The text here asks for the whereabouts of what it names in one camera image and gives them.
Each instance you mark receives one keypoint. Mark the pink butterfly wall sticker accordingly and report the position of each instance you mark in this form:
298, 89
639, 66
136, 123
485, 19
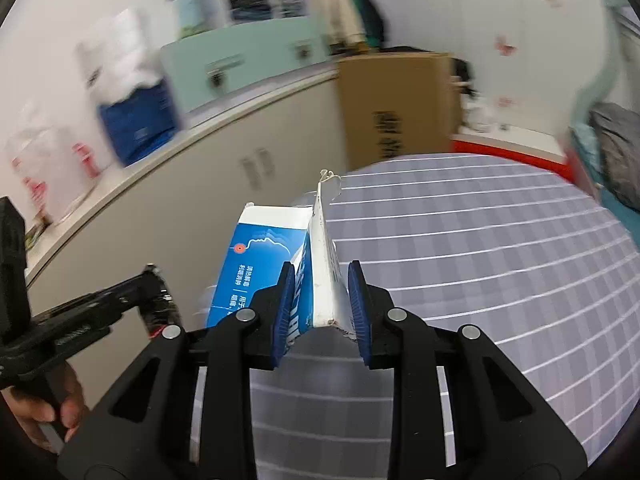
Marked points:
506, 45

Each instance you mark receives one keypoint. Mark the white plastic bag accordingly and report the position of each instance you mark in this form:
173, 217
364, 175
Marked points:
117, 55

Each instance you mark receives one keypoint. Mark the white cabinet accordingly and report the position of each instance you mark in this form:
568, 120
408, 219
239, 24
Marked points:
210, 170

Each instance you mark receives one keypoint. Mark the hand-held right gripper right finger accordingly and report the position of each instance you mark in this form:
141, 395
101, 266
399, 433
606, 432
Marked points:
359, 310

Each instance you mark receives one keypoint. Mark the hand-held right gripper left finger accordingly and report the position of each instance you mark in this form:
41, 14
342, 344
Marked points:
284, 310

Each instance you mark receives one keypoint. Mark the person's left hand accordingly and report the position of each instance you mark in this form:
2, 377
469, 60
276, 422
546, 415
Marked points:
30, 420

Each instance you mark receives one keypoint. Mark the blue storage box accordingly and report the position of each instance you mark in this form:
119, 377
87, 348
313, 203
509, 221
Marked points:
137, 120

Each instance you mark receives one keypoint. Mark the hanging jackets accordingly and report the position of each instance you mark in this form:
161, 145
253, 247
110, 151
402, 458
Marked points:
345, 5

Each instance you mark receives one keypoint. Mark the blue white carton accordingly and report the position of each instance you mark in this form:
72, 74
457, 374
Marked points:
265, 255

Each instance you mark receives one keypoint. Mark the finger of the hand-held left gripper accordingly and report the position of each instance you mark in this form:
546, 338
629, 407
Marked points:
100, 302

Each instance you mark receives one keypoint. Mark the grey pillow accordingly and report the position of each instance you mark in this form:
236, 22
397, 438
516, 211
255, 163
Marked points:
617, 145

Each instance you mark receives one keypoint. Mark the clear bag with red cans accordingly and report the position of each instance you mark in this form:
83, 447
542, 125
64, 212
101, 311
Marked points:
50, 165

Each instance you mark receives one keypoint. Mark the mint green drawer unit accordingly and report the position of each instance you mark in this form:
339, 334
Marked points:
245, 67

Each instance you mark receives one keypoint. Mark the black bag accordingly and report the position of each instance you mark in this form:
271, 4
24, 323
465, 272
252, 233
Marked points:
462, 77

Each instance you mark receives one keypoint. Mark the brown cardboard box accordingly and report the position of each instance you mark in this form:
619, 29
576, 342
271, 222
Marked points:
395, 110

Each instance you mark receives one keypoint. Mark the red box with white lid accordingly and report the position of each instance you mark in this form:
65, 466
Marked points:
510, 145

